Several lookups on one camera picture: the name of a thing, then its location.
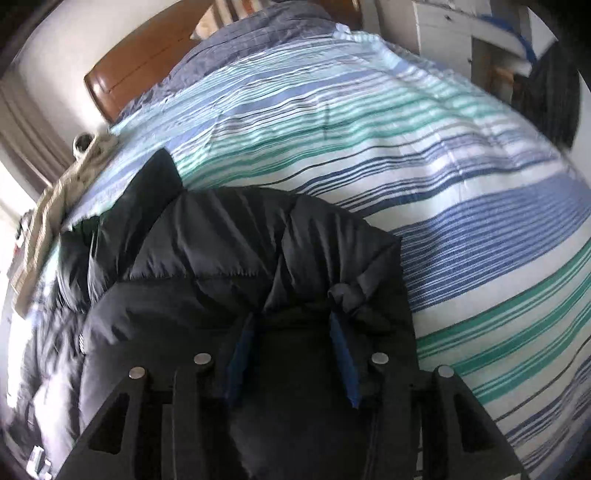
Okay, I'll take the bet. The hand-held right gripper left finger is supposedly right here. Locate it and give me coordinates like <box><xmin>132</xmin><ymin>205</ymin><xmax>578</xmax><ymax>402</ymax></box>
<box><xmin>55</xmin><ymin>313</ymin><xmax>257</xmax><ymax>480</ymax></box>

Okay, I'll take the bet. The beige curtain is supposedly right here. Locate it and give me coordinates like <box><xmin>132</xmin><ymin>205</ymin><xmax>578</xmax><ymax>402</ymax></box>
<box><xmin>0</xmin><ymin>78</ymin><xmax>77</xmax><ymax>185</ymax></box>

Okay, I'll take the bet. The black puffer jacket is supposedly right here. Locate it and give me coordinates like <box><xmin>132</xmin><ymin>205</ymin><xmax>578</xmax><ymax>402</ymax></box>
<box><xmin>7</xmin><ymin>148</ymin><xmax>421</xmax><ymax>480</ymax></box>

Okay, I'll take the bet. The white blue bedding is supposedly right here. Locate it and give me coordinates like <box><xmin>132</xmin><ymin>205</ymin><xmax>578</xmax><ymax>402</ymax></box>
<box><xmin>475</xmin><ymin>13</ymin><xmax>557</xmax><ymax>75</ymax></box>

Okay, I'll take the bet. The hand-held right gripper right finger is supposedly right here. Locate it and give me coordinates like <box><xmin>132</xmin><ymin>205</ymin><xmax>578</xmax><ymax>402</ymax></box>
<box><xmin>329</xmin><ymin>309</ymin><xmax>529</xmax><ymax>480</ymax></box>

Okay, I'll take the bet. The beige pillow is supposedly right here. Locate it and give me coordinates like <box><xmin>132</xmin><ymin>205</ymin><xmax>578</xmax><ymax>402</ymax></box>
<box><xmin>191</xmin><ymin>7</ymin><xmax>222</xmax><ymax>42</ymax></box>

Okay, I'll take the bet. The dark hanging cloth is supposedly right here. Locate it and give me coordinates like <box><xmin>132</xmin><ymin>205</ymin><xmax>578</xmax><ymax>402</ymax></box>
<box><xmin>522</xmin><ymin>41</ymin><xmax>583</xmax><ymax>149</ymax></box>

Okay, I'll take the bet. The striped bed cover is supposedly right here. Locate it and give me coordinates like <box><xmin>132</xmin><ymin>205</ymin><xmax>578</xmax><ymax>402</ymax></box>
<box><xmin>28</xmin><ymin>28</ymin><xmax>591</xmax><ymax>480</ymax></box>

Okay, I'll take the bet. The grey blue blanket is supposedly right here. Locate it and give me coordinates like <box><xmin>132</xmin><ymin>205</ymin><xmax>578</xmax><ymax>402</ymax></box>
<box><xmin>115</xmin><ymin>0</ymin><xmax>352</xmax><ymax>121</ymax></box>

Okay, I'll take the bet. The wooden headboard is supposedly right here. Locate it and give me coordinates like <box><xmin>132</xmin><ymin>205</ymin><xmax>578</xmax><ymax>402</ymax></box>
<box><xmin>84</xmin><ymin>0</ymin><xmax>362</xmax><ymax>125</ymax></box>

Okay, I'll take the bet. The white cabinet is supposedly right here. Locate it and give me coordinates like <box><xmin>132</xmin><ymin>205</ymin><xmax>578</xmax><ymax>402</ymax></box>
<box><xmin>413</xmin><ymin>0</ymin><xmax>490</xmax><ymax>88</ymax></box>

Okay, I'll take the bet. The beige cloth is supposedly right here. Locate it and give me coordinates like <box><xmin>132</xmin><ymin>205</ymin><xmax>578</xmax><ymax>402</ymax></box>
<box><xmin>14</xmin><ymin>131</ymin><xmax>116</xmax><ymax>319</ymax></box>

